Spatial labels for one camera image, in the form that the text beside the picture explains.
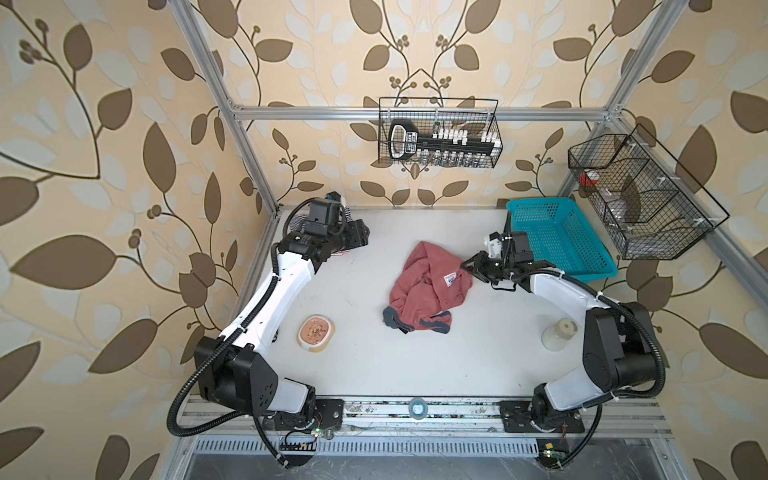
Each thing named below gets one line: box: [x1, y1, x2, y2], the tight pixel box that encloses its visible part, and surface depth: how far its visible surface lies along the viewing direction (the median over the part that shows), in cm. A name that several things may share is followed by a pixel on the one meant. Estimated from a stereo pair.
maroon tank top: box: [383, 241, 473, 334], surface depth 93 cm
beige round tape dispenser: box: [297, 314, 336, 353], surface depth 88 cm
